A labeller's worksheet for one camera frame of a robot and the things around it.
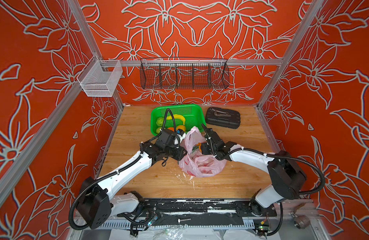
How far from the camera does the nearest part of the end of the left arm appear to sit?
0.55 metres

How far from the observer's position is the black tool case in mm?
1042

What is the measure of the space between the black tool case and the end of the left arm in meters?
0.43
